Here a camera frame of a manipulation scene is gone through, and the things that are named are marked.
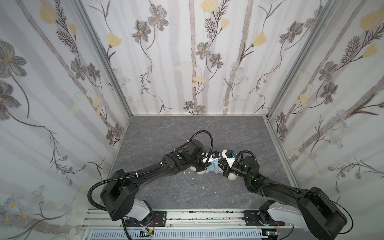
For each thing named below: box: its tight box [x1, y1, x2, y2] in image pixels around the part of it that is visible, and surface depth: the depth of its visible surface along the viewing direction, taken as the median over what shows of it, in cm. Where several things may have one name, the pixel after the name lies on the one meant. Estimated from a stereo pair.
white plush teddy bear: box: [189, 166, 238, 181], surface depth 76 cm
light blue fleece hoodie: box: [206, 159, 222, 174], surface depth 79 cm
